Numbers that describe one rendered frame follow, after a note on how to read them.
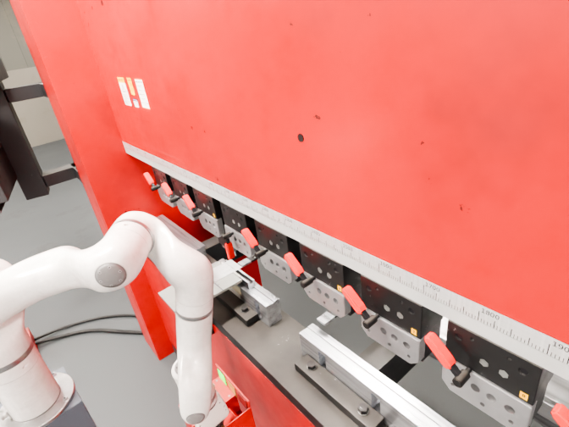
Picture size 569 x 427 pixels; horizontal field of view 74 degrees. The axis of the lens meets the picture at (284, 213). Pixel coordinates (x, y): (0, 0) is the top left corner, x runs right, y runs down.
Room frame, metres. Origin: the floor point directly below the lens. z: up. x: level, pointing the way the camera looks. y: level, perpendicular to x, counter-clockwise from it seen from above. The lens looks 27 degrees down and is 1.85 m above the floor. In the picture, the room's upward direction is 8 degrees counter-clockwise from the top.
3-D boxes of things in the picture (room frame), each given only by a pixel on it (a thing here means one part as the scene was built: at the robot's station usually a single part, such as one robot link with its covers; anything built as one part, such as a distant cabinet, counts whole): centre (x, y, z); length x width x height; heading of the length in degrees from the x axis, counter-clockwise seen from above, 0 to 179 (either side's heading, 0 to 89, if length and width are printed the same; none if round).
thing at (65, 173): (2.14, 1.21, 1.17); 0.40 x 0.24 x 0.07; 36
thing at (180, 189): (1.43, 0.36, 1.26); 0.15 x 0.09 x 0.17; 36
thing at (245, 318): (1.18, 0.26, 0.89); 0.30 x 0.05 x 0.03; 36
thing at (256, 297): (1.20, 0.20, 0.92); 0.39 x 0.06 x 0.10; 36
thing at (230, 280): (1.16, 0.35, 1.00); 0.26 x 0.18 x 0.01; 126
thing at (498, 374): (0.45, -0.33, 1.26); 0.15 x 0.09 x 0.17; 36
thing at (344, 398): (0.72, -0.07, 0.89); 0.30 x 0.05 x 0.03; 36
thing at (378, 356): (0.98, -0.43, 0.81); 0.64 x 0.08 x 0.14; 126
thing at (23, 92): (2.14, 1.21, 1.66); 0.40 x 0.24 x 0.07; 36
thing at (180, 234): (1.69, 0.55, 0.92); 0.50 x 0.06 x 0.10; 36
